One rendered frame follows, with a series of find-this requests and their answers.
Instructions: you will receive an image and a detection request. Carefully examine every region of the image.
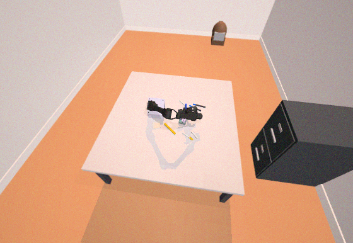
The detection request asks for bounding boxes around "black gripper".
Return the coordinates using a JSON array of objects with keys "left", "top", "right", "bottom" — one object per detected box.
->
[{"left": 178, "top": 106, "right": 197, "bottom": 113}]

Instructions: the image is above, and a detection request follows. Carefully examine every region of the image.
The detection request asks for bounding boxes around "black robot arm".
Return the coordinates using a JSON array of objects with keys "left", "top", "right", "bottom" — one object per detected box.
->
[{"left": 147, "top": 100, "right": 203, "bottom": 121}]

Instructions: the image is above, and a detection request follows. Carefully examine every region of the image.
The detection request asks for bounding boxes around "keyboard with pink letter keys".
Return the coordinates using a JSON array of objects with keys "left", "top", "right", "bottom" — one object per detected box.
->
[{"left": 178, "top": 119, "right": 187, "bottom": 125}]

